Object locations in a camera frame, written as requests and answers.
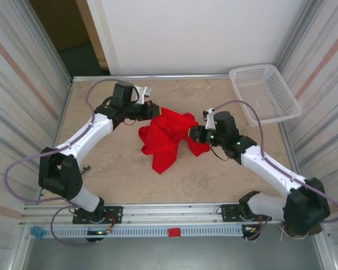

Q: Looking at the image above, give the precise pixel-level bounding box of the red t-shirt with bear print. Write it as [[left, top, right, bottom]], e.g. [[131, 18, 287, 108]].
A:
[[137, 106, 210, 176]]

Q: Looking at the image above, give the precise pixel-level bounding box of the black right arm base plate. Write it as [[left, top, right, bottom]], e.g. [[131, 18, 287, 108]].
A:
[[220, 202, 272, 223]]

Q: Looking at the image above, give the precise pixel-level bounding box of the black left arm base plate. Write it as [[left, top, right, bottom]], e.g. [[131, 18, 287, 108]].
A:
[[72, 205, 123, 225]]

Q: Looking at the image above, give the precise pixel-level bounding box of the white door frame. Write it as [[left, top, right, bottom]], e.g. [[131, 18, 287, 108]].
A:
[[86, 0, 121, 76]]

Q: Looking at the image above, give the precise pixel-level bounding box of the white slotted cable duct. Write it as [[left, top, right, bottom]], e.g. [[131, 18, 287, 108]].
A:
[[46, 226, 244, 239]]

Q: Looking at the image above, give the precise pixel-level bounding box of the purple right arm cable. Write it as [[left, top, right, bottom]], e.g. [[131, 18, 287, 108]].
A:
[[213, 100, 338, 242]]

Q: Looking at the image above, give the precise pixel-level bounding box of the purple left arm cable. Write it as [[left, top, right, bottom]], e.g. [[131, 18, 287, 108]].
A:
[[3, 79, 119, 247]]

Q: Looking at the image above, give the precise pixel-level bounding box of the black controller board green light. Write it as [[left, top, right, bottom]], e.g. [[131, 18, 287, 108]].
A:
[[86, 229, 105, 243]]

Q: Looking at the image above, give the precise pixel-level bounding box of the blue tape piece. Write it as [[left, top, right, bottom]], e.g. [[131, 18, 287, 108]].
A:
[[30, 226, 45, 240]]

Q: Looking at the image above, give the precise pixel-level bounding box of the white wire connector cluster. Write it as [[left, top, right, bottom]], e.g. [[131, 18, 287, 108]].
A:
[[242, 224, 262, 241]]

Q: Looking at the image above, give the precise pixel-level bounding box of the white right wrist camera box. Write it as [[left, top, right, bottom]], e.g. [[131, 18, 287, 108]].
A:
[[202, 107, 216, 122]]

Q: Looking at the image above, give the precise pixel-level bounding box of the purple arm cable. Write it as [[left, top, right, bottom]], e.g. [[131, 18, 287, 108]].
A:
[[3, 79, 119, 247], [213, 100, 338, 242]]

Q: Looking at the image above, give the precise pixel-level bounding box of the white perforated plastic basket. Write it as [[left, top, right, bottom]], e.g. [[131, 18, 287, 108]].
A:
[[229, 64, 303, 127]]

